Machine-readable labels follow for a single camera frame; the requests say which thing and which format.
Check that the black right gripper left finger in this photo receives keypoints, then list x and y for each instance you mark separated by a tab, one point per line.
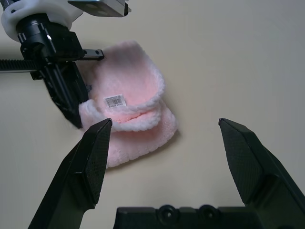
76	171

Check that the pink embroidered towel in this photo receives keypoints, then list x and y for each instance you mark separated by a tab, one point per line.
138	78

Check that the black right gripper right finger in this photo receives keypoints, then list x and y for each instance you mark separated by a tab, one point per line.
257	171

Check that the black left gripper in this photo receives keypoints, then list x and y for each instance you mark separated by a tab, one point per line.
59	45

